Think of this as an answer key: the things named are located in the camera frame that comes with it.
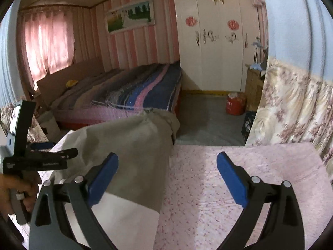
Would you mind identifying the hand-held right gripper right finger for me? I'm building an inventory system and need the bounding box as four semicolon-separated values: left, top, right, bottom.
217;151;305;250

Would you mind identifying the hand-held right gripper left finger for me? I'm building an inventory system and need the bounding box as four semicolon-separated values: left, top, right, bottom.
28;152;119;250

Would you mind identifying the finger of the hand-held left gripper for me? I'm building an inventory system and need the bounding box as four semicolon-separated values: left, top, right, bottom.
27;142;55;152
26;147;79;162

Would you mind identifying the grey and white jacket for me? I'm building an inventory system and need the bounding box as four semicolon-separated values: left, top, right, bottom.
49;109;181;250

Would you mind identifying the person's left hand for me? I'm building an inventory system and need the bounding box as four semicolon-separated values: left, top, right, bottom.
0;173;42;215

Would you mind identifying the white nightstand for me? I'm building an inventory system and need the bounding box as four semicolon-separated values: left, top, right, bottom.
39;109;61;138

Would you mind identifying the pink floral bed sheet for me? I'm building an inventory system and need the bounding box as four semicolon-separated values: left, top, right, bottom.
8;130;333;250

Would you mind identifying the red bucket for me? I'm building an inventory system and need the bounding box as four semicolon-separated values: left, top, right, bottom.
225;92;246;115

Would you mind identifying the blue and floral curtain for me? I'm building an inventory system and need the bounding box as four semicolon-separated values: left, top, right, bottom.
0;0;39;146
246;0;333;167

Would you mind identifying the bed with brown headboard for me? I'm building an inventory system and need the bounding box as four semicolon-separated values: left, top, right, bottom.
36;57;183;131

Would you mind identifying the wooden cabinet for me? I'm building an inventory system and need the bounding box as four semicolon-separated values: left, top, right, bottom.
245;68;264;112

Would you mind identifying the pink window curtain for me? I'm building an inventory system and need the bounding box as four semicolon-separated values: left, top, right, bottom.
18;8;76;89

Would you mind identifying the striped blue pink blanket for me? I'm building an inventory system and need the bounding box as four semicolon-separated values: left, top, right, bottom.
51;61;182;121

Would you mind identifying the white wardrobe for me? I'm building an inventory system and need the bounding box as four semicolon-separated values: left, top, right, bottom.
173;0;268;93

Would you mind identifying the framed wall picture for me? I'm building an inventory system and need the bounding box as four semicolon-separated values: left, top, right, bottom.
105;0;157;35

